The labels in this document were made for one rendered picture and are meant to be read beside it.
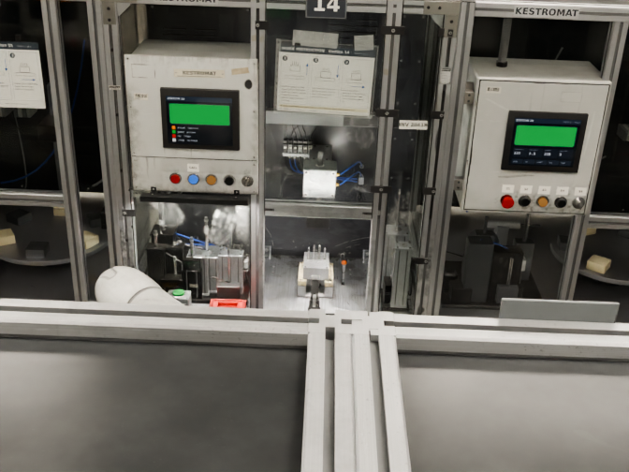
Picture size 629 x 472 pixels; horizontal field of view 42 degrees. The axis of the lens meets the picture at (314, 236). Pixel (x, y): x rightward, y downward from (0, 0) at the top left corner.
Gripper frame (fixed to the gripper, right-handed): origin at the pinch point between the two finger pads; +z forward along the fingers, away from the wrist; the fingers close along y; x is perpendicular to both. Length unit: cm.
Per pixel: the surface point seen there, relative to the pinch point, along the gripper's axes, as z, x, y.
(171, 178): 19, 49, 30
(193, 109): 18, 41, 55
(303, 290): 31.9, 4.2, -18.8
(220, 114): 18, 32, 53
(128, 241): 21, 66, 5
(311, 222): 39.4, 2.4, 6.0
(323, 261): 38.4, -2.7, -9.7
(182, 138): 18, 45, 45
